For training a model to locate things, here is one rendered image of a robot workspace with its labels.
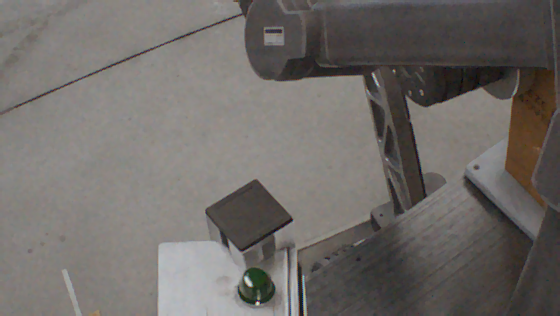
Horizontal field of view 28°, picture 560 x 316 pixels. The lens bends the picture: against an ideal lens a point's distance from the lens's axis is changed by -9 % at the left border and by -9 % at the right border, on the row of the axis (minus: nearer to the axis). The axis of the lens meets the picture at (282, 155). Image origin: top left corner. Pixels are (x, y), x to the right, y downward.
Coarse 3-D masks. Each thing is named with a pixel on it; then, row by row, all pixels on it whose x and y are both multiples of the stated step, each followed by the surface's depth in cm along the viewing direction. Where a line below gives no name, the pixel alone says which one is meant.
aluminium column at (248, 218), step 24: (240, 192) 84; (264, 192) 84; (216, 216) 83; (240, 216) 83; (264, 216) 83; (288, 216) 82; (216, 240) 85; (240, 240) 81; (264, 240) 84; (288, 240) 84; (240, 264) 83
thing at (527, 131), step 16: (544, 80) 145; (528, 96) 151; (544, 96) 147; (512, 112) 157; (528, 112) 153; (544, 112) 149; (512, 128) 159; (528, 128) 155; (544, 128) 151; (512, 144) 161; (528, 144) 157; (512, 160) 163; (528, 160) 159; (528, 176) 161; (528, 192) 163; (544, 208) 161
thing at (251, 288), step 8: (248, 272) 80; (256, 272) 80; (264, 272) 80; (240, 280) 80; (248, 280) 80; (256, 280) 79; (264, 280) 80; (240, 288) 80; (248, 288) 79; (256, 288) 79; (264, 288) 80; (272, 288) 81; (240, 296) 81; (248, 296) 80; (256, 296) 80; (264, 296) 80; (272, 296) 81; (248, 304) 80; (256, 304) 80; (264, 304) 80
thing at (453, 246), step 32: (448, 192) 167; (480, 192) 167; (416, 224) 164; (448, 224) 164; (480, 224) 163; (512, 224) 163; (352, 256) 162; (384, 256) 161; (416, 256) 161; (448, 256) 160; (480, 256) 160; (512, 256) 159; (320, 288) 159; (352, 288) 158; (384, 288) 158; (416, 288) 157; (448, 288) 157; (480, 288) 156; (512, 288) 156
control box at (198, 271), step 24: (168, 264) 83; (192, 264) 83; (216, 264) 83; (264, 264) 83; (288, 264) 83; (168, 288) 82; (192, 288) 82; (216, 288) 82; (288, 288) 82; (168, 312) 81; (192, 312) 81; (216, 312) 81; (240, 312) 80; (264, 312) 80; (288, 312) 81
